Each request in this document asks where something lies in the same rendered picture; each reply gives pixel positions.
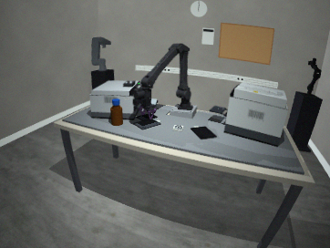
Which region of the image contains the brown bottle with blue cap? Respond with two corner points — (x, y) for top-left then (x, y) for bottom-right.
(110, 98), (123, 126)

